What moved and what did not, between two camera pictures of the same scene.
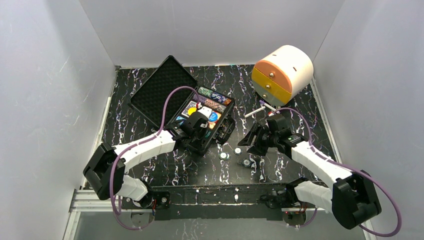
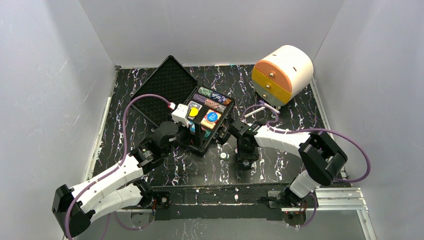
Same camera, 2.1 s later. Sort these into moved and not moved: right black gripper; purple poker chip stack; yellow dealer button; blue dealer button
Moved: right black gripper
Not moved: blue dealer button; yellow dealer button; purple poker chip stack
